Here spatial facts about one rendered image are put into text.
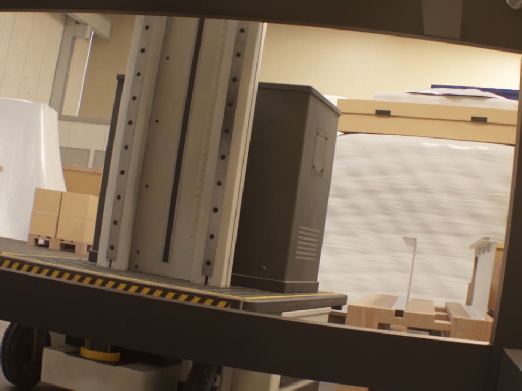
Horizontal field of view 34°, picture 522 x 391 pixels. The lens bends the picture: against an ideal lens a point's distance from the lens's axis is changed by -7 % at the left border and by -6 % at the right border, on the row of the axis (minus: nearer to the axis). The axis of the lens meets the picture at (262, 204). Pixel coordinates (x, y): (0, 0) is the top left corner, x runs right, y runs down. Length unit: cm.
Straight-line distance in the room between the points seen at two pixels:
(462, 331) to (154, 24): 130
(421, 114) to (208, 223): 262
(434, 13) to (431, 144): 341
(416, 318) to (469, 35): 161
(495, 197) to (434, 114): 57
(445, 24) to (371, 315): 168
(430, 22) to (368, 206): 349
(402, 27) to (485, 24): 12
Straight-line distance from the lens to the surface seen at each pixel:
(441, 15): 111
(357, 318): 272
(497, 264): 372
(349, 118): 477
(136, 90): 224
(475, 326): 272
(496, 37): 122
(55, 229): 1119
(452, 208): 439
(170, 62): 227
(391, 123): 466
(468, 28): 122
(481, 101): 454
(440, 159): 445
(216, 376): 192
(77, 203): 1110
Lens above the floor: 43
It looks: 3 degrees up
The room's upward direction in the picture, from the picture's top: 8 degrees clockwise
